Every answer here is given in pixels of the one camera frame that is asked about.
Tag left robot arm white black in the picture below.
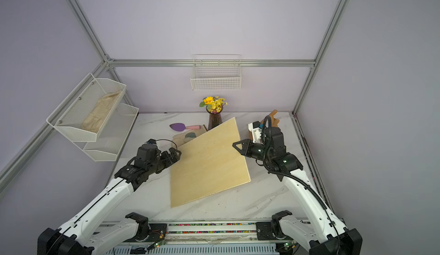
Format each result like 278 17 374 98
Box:
37 139 182 255

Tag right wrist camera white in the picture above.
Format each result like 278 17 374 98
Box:
248 121 262 143

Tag aluminium frame profiles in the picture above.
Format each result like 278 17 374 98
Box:
1 0 350 197

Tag purple trowel pink handle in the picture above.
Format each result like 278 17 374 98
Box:
170 123 201 132

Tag white wire wall basket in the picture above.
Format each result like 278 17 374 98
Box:
190 54 242 91

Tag dark glass vase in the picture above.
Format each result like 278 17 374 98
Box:
206 108 223 131

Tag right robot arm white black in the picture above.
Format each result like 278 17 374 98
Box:
232 115 363 255

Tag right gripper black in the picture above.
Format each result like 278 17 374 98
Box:
235 139 273 162

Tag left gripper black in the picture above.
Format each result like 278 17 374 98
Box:
148 147 181 176

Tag cream work glove on table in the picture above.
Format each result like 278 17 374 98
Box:
173 125 207 147

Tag yellow flower bouquet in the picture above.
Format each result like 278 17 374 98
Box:
199 96 228 114

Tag metal base rail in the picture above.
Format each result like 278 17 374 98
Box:
65 219 358 255

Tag white perforated wall shelf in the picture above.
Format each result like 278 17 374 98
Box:
47 74 139 162

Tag light plywood board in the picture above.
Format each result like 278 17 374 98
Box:
170 117 251 208

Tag wooden easel frame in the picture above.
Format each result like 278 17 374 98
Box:
260 110 280 129

